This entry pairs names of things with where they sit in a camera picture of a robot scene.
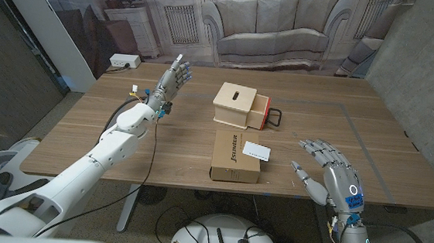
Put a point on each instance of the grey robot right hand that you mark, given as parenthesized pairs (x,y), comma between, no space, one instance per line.
(342,185)

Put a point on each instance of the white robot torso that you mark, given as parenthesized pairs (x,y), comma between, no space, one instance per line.
(227,231)

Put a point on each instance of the black round vented disc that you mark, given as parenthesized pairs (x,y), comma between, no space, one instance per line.
(152,195)

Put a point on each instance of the white power strip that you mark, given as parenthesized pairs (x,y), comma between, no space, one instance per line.
(125,60)

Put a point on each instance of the white table leg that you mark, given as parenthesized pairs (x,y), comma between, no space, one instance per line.
(128,207)

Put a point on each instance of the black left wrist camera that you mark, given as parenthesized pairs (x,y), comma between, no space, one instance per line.
(167,107)

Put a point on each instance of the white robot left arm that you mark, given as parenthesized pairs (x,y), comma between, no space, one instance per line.
(89,166)

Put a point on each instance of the white plastic card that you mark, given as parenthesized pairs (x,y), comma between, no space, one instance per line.
(256,151)

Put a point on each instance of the brown cardboard package box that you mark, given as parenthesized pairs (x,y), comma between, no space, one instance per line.
(229,165)

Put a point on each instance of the printed sofa room backdrop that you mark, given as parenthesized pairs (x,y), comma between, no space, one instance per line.
(271,25)

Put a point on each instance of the light wooden box with slot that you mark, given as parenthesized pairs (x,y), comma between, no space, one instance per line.
(234,99)

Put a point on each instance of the wooden drawer with red front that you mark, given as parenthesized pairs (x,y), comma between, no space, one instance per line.
(258,115)

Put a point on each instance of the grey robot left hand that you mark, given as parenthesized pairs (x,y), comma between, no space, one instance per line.
(169,83)

